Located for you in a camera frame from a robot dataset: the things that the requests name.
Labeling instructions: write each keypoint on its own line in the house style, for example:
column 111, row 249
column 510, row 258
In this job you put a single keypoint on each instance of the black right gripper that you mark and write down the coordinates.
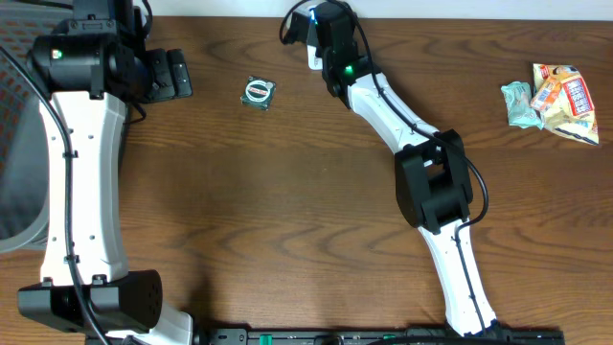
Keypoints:
column 351, row 17

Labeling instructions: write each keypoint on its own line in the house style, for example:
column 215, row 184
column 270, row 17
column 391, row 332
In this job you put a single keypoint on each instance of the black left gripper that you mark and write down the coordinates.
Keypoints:
column 169, row 74

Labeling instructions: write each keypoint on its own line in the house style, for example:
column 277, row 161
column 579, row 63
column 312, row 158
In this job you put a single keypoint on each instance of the green wipes pack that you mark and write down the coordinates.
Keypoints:
column 517, row 96

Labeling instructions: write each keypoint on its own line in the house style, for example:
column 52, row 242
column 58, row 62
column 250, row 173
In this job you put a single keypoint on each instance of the orange snack pack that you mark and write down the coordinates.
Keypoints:
column 546, row 93

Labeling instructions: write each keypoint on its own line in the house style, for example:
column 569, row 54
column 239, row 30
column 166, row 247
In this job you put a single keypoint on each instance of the yellow wet wipes pack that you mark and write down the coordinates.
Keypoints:
column 573, row 115

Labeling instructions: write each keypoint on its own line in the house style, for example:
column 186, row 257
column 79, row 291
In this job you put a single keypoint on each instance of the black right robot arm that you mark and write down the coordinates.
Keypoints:
column 433, row 175

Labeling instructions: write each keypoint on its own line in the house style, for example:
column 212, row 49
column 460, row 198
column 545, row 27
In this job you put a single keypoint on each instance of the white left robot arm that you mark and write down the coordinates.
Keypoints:
column 88, row 73

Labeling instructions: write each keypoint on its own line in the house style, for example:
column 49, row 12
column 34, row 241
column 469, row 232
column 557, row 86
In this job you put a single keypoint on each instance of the white barcode scanner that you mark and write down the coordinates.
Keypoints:
column 312, row 43

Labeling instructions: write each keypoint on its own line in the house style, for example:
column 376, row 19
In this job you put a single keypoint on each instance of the grey plastic mesh basket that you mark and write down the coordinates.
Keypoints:
column 24, row 162

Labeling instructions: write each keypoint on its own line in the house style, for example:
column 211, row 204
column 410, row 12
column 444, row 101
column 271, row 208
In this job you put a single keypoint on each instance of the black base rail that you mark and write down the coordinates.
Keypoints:
column 434, row 336

